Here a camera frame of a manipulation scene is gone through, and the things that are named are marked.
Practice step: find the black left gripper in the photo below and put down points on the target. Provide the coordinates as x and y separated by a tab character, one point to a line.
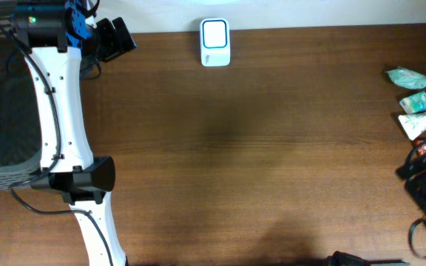
114	46

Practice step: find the white floral cream tube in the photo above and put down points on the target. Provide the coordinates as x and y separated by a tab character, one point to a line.
413	124

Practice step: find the small teal tissue pack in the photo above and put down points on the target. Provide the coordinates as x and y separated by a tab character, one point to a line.
414	103

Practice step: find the teal wet wipes packet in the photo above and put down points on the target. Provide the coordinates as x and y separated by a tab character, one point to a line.
406	78

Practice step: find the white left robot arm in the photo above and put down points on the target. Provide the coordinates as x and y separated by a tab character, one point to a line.
61	41

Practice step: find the white barcode scanner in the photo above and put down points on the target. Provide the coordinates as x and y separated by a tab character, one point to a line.
215	42

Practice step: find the dark grey plastic basket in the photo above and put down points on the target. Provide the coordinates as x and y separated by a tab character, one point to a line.
20	132

